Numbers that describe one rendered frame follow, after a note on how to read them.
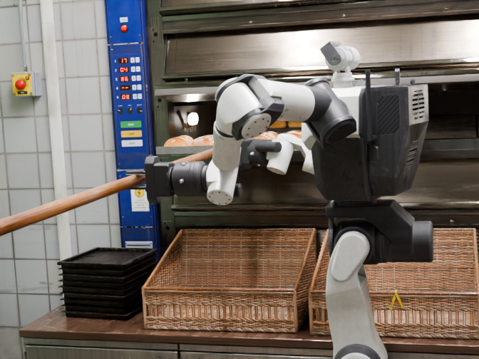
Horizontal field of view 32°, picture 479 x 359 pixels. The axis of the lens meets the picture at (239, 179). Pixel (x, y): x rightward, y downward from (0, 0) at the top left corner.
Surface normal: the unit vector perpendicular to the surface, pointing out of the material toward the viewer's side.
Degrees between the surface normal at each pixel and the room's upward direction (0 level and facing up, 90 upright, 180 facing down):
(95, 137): 90
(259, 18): 90
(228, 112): 74
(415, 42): 70
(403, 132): 90
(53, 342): 90
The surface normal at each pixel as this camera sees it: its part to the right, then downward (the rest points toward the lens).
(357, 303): -0.11, 0.52
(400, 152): -0.45, 0.13
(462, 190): -0.27, -0.22
